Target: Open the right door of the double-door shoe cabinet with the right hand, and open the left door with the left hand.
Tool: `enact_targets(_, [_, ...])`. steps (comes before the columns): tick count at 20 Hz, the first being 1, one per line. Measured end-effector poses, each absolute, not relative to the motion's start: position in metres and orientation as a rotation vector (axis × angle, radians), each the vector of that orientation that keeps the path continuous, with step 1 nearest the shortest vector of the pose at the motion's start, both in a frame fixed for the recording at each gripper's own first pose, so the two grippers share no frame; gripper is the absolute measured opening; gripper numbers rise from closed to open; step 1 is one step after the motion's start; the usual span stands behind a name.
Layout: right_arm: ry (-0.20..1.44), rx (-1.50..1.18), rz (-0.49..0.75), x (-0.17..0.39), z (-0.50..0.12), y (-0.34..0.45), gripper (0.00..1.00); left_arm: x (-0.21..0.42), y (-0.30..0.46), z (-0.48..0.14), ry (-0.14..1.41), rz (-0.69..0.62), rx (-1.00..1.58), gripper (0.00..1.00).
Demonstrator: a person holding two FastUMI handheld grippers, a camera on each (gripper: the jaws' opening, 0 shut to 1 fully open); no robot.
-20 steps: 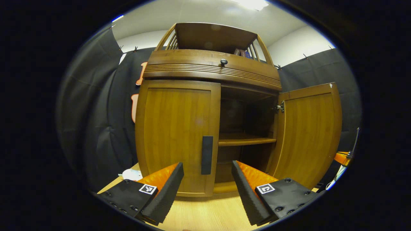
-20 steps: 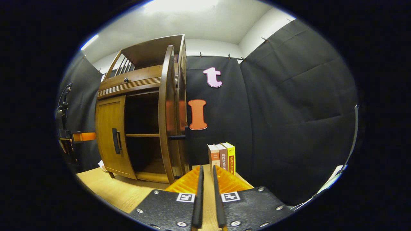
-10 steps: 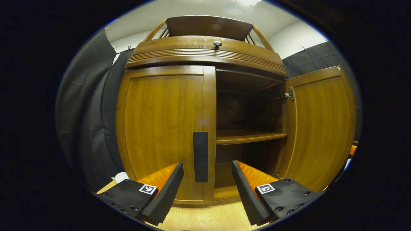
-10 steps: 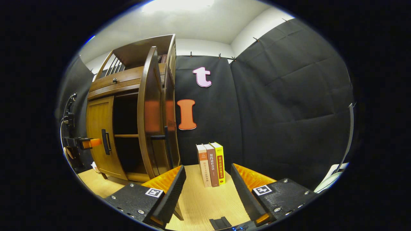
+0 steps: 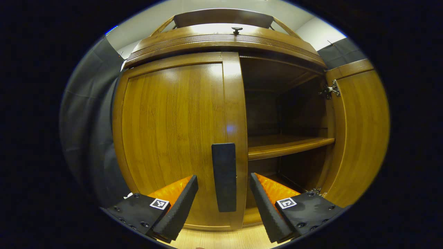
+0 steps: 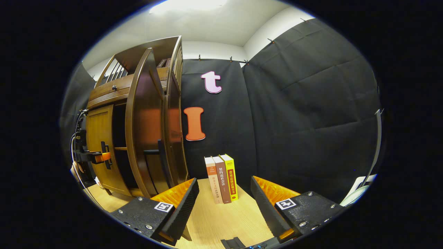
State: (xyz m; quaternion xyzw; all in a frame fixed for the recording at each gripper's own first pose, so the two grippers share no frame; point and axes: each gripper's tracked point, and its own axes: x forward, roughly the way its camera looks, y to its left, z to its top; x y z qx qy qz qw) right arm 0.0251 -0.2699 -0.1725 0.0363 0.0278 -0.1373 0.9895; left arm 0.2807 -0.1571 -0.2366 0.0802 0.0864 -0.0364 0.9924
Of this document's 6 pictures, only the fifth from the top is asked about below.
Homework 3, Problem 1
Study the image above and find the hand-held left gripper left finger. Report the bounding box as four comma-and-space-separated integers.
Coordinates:
102, 175, 199, 243

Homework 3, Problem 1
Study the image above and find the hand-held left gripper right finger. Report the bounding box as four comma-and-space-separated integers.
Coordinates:
249, 173, 346, 244

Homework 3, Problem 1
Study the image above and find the black door handle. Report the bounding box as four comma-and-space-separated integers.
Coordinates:
211, 142, 237, 213

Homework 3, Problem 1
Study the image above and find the wooden shoe cabinet door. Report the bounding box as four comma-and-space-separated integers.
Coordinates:
317, 59, 391, 208
111, 52, 248, 231

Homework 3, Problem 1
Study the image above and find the wooden double-door shoe cabinet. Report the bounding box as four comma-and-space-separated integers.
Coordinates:
123, 8, 336, 227

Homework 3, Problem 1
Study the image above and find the wooden inner shelf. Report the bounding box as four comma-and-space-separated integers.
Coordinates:
248, 136, 335, 160

